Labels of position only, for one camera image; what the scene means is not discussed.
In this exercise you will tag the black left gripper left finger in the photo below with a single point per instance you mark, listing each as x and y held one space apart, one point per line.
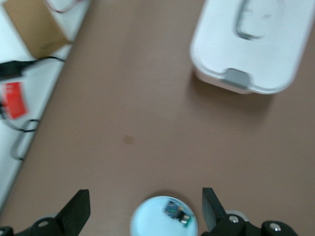
66 221

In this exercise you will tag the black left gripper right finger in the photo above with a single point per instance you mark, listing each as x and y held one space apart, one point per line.
221 226

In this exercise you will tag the light blue round plate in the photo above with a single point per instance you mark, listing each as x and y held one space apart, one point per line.
150 221

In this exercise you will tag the red printed card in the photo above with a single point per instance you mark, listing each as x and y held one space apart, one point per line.
14 100

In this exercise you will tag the white lunch box grey clips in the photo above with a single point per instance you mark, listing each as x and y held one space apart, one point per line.
221 49

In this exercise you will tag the brown cardboard box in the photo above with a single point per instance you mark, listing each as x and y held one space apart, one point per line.
34 27

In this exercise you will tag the blue green push-button switch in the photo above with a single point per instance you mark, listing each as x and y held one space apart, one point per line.
176 212

